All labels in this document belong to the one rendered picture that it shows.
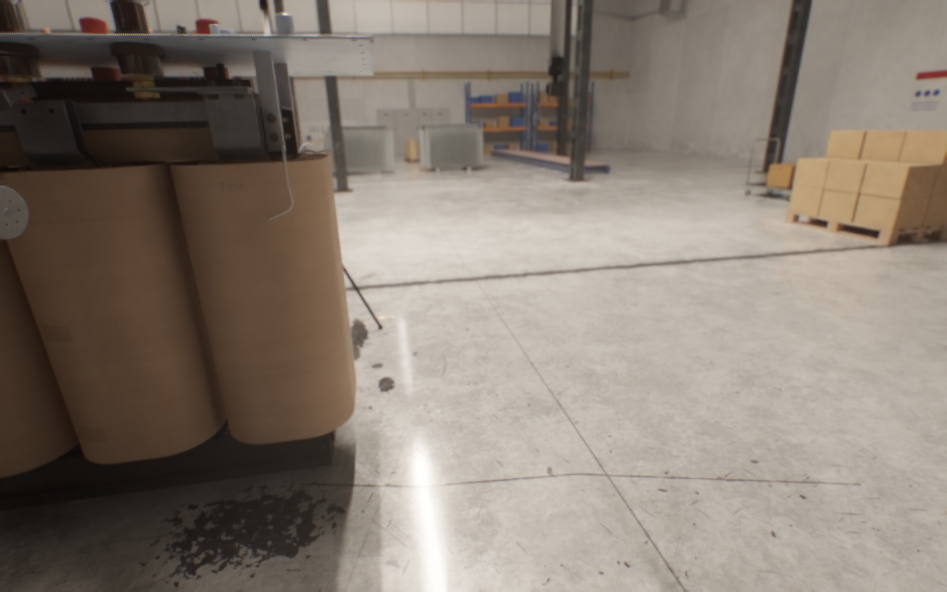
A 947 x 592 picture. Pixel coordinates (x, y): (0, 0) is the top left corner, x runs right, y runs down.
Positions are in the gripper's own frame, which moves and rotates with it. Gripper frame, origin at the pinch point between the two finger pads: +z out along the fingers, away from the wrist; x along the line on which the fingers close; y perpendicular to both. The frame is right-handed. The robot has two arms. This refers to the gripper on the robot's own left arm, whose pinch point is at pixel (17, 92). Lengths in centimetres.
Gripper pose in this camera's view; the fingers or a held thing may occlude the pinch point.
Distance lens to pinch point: 160.9
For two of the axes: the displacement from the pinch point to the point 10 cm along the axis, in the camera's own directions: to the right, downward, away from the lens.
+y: -0.5, -8.5, -5.2
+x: -9.9, -0.3, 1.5
